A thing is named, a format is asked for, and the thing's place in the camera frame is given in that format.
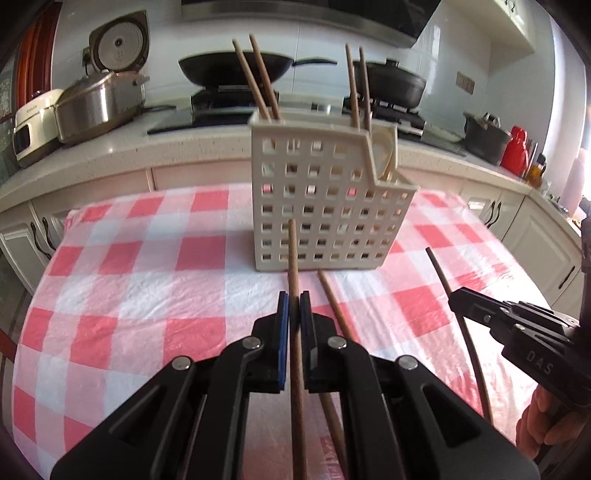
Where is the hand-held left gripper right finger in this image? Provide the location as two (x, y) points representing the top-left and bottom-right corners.
(299, 291), (541, 480)

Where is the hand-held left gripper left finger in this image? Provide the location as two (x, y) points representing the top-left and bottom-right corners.
(50, 291), (291, 480)

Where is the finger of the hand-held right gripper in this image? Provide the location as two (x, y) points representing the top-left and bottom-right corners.
(449, 300), (591, 410)
(450, 286), (579, 334)

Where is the brown wooden chopstick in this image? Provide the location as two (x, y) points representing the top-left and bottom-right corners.
(232, 39), (273, 123)
(287, 219), (309, 480)
(317, 271), (348, 467)
(425, 247), (493, 424)
(345, 44), (362, 131)
(248, 34), (281, 121)
(359, 46), (371, 133)

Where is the white plastic utensil basket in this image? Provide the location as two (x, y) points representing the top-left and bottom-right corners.
(249, 117), (420, 274)

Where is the person's right hand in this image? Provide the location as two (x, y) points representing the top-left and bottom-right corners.
(514, 384), (580, 466)

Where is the yellow oil bottle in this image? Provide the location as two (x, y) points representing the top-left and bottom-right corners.
(529, 154), (548, 188)

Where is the red white checkered tablecloth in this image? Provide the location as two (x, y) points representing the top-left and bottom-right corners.
(11, 182), (555, 480)

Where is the red plastic bottle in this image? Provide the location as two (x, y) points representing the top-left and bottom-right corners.
(501, 126), (528, 176)

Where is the grey stock pot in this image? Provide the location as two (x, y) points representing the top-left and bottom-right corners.
(463, 112), (512, 166)

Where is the cream plastic spoon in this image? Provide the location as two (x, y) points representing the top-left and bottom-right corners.
(372, 129), (399, 182)

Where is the black cooking pot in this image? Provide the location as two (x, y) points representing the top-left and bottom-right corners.
(353, 69), (428, 110)

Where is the black gas cooktop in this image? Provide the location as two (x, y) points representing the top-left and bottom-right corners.
(148, 88), (467, 156)

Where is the black pot lid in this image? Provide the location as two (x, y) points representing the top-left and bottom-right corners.
(360, 58), (426, 86)

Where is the white upper cabinet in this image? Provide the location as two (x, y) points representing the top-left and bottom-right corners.
(487, 0), (539, 47)

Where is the black wok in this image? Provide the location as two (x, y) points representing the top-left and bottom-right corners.
(178, 52), (339, 88)

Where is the white countertop cooker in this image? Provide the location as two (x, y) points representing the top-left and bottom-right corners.
(12, 89), (65, 168)

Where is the black range hood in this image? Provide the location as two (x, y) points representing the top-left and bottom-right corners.
(181, 0), (443, 49)

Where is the red wooden glass door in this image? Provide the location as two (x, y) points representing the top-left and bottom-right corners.
(0, 0), (63, 139)

